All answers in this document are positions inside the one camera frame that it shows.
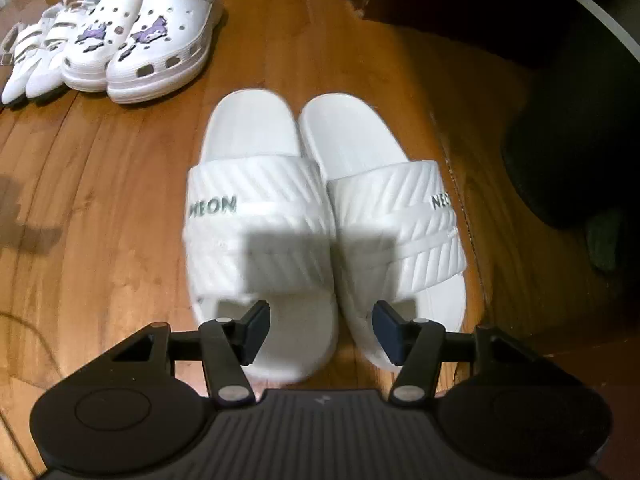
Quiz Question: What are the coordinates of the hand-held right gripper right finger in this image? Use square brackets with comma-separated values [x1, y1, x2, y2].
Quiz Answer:
[372, 300, 543, 406]

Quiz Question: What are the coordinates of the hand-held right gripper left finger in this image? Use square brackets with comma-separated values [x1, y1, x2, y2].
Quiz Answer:
[105, 300, 272, 405]

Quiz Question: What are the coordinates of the white slide sandal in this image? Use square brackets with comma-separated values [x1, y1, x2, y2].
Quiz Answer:
[184, 89, 339, 382]
[298, 91, 469, 377]

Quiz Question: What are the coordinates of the white clog with purple charms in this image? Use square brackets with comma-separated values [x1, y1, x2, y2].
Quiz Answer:
[106, 0, 224, 106]
[62, 0, 151, 93]

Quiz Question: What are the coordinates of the white strap sneaker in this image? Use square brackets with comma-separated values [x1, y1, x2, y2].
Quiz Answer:
[0, 22, 51, 106]
[25, 0, 88, 101]

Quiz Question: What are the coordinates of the dark bulky object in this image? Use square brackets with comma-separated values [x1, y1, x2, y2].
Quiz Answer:
[502, 10, 640, 281]

